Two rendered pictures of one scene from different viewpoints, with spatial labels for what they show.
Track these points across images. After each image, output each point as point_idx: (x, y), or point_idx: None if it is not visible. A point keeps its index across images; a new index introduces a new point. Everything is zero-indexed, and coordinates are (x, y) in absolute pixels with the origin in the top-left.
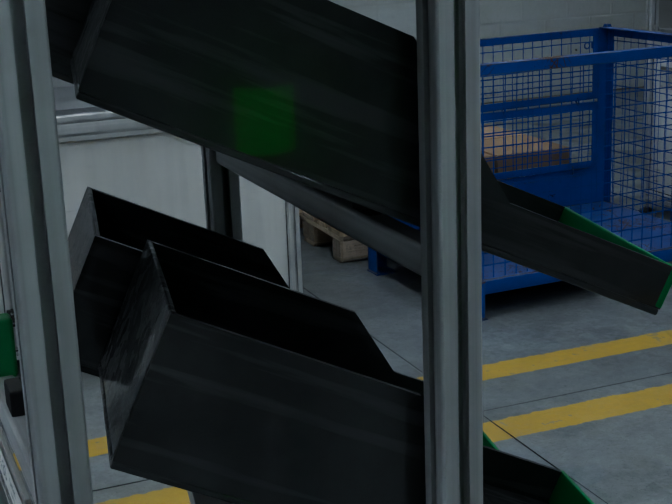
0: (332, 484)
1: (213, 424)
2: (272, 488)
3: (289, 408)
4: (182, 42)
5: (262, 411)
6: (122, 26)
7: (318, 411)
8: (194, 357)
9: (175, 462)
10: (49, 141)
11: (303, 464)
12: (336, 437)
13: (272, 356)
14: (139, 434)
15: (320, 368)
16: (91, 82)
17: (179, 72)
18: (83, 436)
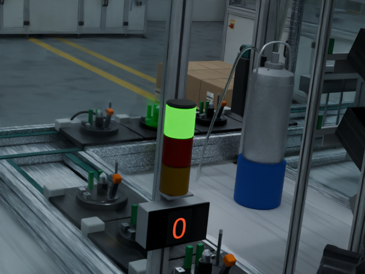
0: (360, 158)
1: (348, 133)
2: (352, 153)
3: (358, 136)
4: (360, 53)
5: (354, 135)
6: (354, 47)
7: (362, 140)
8: (348, 117)
9: (341, 138)
10: (318, 60)
11: (358, 150)
12: (363, 148)
13: (358, 124)
14: (339, 129)
15: (364, 130)
16: (348, 56)
17: (359, 58)
18: (311, 114)
